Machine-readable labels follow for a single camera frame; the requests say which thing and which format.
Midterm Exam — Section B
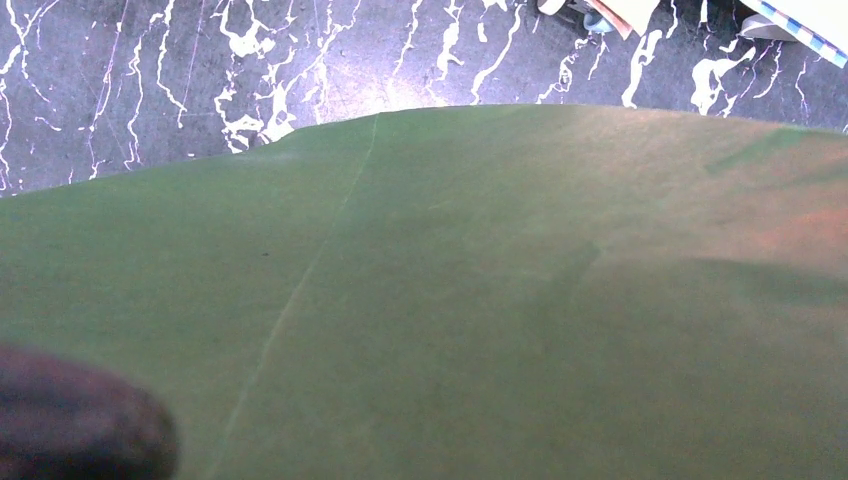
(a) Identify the checkered blue white bag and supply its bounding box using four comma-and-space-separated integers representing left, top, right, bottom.
743, 0, 847, 68

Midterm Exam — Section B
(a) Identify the green paper bag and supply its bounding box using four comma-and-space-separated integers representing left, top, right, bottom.
1, 106, 847, 479

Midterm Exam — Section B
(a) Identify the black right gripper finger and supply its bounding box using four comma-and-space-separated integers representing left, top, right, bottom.
1, 344, 179, 479

